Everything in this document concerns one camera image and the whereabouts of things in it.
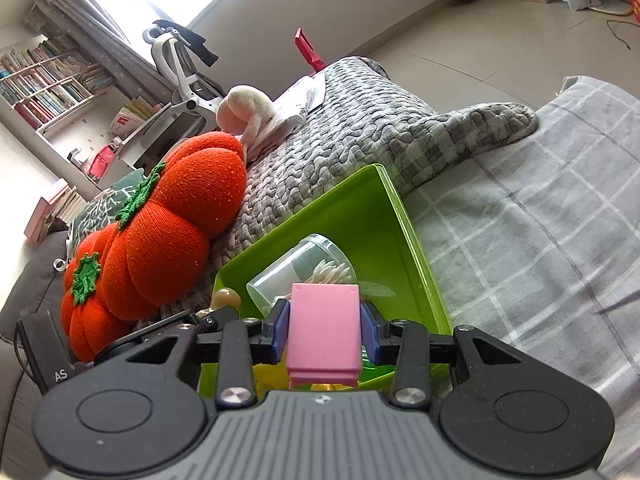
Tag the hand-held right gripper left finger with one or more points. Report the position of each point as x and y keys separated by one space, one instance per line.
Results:
x=281 y=332

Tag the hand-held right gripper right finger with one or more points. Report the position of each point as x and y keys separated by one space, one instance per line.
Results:
x=370 y=332

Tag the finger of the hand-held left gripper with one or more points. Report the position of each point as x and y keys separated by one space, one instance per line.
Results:
x=210 y=321

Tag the pink box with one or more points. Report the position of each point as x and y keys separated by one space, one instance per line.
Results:
x=325 y=330

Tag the green plastic bin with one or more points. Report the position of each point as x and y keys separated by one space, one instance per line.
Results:
x=350 y=220

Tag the small orange pumpkin cushion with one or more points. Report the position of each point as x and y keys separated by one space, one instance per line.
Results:
x=85 y=320

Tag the clear cotton swab jar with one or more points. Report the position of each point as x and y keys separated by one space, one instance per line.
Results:
x=280 y=280

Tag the grey sofa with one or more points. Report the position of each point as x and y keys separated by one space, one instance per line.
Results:
x=30 y=270

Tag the white ribbon loop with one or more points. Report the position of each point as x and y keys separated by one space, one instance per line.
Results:
x=60 y=263

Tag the large orange pumpkin cushion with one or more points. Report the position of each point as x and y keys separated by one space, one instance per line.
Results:
x=200 y=195

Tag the stack of books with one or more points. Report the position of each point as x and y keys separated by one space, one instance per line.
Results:
x=55 y=210

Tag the teal patterned cushion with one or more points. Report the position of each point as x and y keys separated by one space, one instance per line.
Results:
x=100 y=210

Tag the grey grid bed sheet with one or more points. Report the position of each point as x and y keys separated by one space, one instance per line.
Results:
x=525 y=235

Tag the pink basket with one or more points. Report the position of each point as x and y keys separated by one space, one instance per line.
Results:
x=102 y=160

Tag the grey checkered quilt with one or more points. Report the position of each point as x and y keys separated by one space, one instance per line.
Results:
x=350 y=125

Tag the red white book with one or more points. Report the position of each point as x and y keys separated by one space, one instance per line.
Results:
x=127 y=122

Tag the pink white plush toy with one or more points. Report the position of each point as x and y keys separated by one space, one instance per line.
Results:
x=240 y=105

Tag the white papers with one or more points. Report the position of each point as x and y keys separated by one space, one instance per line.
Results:
x=295 y=100

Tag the row of shelved books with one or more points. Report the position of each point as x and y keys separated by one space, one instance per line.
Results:
x=45 y=85

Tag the white office chair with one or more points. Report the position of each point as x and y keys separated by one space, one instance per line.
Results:
x=175 y=55

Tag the dark garment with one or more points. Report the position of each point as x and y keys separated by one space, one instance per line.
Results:
x=197 y=42

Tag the window curtain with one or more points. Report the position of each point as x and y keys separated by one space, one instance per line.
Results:
x=90 y=20

